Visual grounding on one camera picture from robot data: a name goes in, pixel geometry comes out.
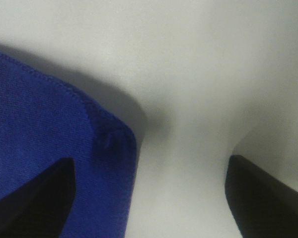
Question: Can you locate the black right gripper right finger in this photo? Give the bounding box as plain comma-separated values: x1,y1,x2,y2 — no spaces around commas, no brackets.
224,155,298,238

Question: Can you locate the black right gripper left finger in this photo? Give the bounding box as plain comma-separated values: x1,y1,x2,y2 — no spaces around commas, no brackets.
0,158,76,238

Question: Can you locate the blue microfibre towel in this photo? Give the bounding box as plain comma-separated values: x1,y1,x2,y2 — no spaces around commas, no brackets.
0,52,137,238

